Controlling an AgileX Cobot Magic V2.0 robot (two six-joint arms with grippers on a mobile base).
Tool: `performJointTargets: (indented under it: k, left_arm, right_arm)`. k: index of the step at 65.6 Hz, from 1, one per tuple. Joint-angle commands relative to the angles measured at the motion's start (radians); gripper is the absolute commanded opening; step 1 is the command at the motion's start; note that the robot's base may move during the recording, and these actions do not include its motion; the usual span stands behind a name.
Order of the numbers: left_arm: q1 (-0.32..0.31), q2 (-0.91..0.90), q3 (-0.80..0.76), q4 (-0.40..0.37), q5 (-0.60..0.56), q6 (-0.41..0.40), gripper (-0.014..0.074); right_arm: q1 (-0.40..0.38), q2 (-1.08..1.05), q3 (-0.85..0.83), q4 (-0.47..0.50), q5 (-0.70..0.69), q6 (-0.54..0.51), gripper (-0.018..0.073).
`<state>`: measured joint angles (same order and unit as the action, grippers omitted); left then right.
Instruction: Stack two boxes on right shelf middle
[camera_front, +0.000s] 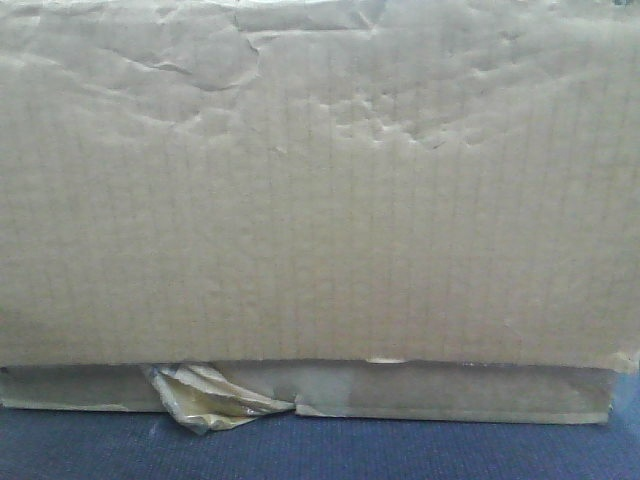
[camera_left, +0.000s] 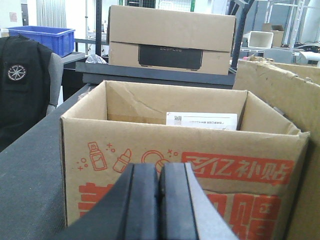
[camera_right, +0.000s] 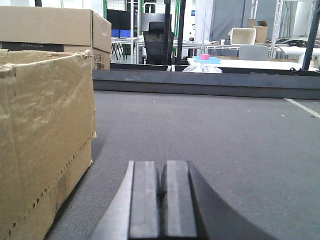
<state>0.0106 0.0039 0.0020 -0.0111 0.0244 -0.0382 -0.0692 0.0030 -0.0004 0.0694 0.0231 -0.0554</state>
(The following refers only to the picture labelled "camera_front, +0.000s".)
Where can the large brown cardboard box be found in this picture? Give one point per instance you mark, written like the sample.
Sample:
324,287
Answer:
390,209

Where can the blue fabric mat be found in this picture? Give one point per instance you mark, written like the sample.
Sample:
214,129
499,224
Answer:
77,445

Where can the crumpled clear packing tape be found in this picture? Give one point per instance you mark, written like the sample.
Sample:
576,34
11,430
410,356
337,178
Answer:
202,399

